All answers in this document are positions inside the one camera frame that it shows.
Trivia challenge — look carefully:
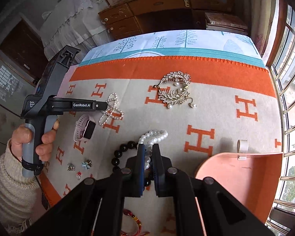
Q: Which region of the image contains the red string bracelet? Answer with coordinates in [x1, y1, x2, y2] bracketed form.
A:
[120, 208, 151, 236]

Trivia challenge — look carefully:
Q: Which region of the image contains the pearl bow necklace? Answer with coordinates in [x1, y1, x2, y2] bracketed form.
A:
[98, 92, 125, 126]

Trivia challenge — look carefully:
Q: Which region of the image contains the black bead bracelet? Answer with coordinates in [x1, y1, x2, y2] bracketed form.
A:
[111, 140, 152, 187]

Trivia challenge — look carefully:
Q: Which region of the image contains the white pearl bracelet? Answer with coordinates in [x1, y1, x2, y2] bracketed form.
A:
[137, 129, 169, 170]

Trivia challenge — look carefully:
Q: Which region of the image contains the small silver brooch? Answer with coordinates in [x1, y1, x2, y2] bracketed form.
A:
[67, 163, 76, 171]

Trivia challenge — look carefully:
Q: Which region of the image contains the pink smart watch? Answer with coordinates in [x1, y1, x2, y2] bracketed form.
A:
[74, 114, 96, 142]

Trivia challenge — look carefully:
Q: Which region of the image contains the pink storage tray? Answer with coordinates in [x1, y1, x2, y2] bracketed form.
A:
[195, 152, 283, 223]

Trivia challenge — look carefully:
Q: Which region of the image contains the dark wooden door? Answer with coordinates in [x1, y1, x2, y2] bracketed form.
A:
[0, 20, 48, 84]

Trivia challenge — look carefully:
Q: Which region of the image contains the cream knit left sleeve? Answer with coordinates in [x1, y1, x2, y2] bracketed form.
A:
[0, 140, 39, 235]

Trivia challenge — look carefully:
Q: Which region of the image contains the white lace covered furniture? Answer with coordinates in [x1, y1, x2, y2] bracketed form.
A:
[40, 0, 113, 64]

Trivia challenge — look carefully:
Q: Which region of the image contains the orange H pattern blanket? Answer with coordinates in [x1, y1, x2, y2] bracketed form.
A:
[40, 56, 282, 205]

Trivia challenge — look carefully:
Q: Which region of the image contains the blue patterned bedsheet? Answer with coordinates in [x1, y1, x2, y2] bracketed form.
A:
[79, 29, 265, 68]

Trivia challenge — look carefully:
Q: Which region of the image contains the metal window grille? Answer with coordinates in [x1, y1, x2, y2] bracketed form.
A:
[266, 0, 295, 235]

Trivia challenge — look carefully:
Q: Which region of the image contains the wooden desk with drawers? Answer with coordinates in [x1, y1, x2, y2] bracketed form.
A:
[99, 0, 234, 40]

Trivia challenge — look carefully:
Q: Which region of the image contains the stack of books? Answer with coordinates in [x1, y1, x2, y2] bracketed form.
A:
[205, 12, 248, 35]

